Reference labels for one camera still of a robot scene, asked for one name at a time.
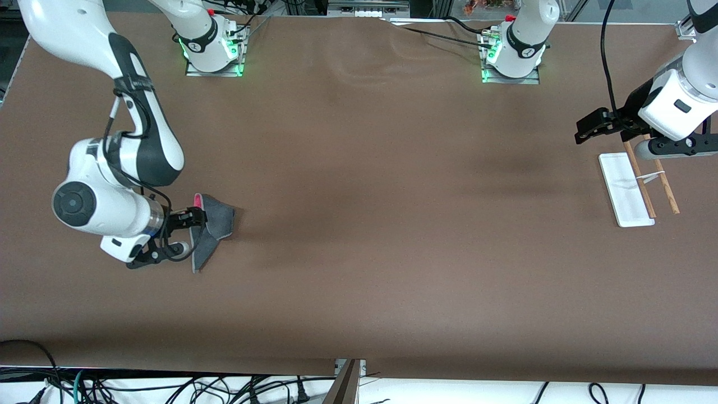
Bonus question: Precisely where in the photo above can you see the grey towel with pink side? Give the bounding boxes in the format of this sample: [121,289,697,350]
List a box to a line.
[191,193,236,274]

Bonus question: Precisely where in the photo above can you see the white rack base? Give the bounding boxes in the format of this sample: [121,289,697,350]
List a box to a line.
[598,153,656,228]

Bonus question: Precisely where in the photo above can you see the brown table cover sheet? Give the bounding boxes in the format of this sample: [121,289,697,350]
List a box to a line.
[0,10,718,387]

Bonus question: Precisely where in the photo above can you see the white grey power strip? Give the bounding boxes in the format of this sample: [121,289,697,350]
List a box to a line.
[328,0,411,18]

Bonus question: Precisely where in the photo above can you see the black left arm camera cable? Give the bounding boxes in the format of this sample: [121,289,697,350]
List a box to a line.
[600,0,632,127]

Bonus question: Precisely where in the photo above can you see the short black cable on table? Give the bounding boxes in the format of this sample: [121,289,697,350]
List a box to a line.
[446,16,500,38]

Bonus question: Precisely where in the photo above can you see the long black cable on table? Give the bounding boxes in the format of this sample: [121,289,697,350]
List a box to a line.
[387,19,495,49]

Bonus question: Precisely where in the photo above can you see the black looped floor cable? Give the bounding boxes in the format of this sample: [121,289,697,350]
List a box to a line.
[0,339,60,393]

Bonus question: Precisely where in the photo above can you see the aluminium bracket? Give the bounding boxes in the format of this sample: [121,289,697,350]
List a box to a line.
[335,359,367,378]

